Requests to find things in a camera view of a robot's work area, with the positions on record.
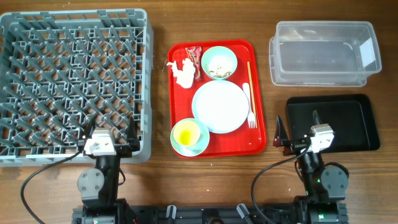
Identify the black plastic tray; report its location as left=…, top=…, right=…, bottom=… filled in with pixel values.
left=286, top=94, right=381, bottom=153

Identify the red snack wrapper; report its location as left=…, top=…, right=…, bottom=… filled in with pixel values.
left=185, top=46, right=202, bottom=82

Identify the yellow plastic cup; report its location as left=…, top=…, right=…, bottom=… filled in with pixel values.
left=172, top=119, right=201, bottom=146

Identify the pale green bowl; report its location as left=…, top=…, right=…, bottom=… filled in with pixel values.
left=201, top=46, right=238, bottom=80

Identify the wooden chopstick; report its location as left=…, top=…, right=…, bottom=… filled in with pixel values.
left=247, top=62, right=257, bottom=128

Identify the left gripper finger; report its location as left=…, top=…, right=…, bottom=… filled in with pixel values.
left=83, top=118, right=95, bottom=139
left=126, top=117, right=140, bottom=152

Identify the large pale blue plate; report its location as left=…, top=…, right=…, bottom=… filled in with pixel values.
left=192, top=80, right=249, bottom=134

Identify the clear plastic bin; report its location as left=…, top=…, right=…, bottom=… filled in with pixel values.
left=269, top=21, right=382, bottom=87

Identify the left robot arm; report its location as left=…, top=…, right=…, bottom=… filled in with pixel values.
left=72, top=118, right=140, bottom=224

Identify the red plastic serving tray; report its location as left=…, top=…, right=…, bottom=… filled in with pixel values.
left=167, top=40, right=267, bottom=159

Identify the grey plastic dishwasher rack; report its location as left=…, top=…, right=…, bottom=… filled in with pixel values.
left=1, top=9, right=154, bottom=167

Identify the pale green saucer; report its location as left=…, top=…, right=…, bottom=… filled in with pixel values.
left=170, top=118, right=210, bottom=157

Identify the white paper napkin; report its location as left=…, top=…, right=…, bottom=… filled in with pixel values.
left=167, top=58, right=196, bottom=89

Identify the white plastic fork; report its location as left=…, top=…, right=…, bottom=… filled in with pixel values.
left=243, top=83, right=256, bottom=129

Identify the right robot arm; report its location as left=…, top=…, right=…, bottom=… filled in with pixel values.
left=273, top=111, right=349, bottom=224

